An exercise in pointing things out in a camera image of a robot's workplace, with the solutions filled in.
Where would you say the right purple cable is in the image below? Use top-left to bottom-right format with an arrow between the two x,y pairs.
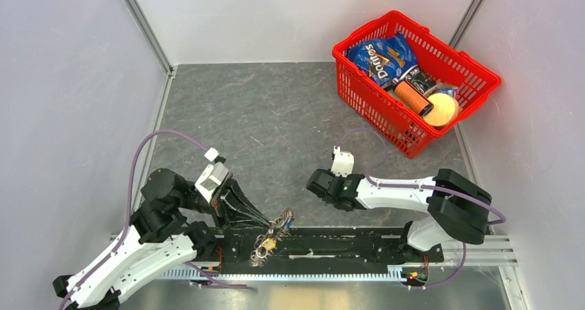
335,127 -> 507,291

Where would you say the slotted cable duct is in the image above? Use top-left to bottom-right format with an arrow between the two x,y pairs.
157,265 -> 408,283

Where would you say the black snack packet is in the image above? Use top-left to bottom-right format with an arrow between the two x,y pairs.
401,65 -> 437,95

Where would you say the blue Doritos chip bag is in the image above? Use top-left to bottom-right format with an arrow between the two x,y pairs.
346,32 -> 418,88

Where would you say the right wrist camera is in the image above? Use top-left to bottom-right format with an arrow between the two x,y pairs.
330,146 -> 355,177

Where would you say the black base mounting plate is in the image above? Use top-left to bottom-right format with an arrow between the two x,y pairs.
195,226 -> 444,275

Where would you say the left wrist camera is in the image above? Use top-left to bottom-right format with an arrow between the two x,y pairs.
195,148 -> 230,203

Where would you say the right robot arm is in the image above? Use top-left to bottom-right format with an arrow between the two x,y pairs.
306,168 -> 492,261

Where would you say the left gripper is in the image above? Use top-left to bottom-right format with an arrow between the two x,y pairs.
177,171 -> 273,231

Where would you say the purple cable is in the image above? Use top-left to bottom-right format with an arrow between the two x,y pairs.
57,129 -> 216,310
335,127 -> 507,291

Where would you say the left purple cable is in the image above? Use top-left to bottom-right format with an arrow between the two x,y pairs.
57,129 -> 216,310

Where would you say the orange cylindrical can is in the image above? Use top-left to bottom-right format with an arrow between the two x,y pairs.
394,80 -> 434,117

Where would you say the round yellow sponge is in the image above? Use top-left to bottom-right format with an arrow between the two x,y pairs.
423,93 -> 462,128

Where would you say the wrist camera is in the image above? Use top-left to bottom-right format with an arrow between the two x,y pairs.
195,148 -> 230,203
330,146 -> 355,177

